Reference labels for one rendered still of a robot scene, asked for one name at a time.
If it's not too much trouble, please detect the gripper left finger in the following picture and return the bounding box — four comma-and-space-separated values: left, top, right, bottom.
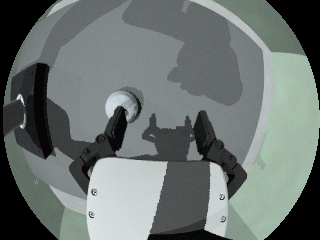
69, 106, 127, 195

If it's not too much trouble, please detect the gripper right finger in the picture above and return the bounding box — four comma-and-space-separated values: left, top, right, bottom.
193, 110, 247, 201

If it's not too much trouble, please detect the silver dome bell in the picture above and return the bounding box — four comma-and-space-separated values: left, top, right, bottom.
105, 90, 139, 123

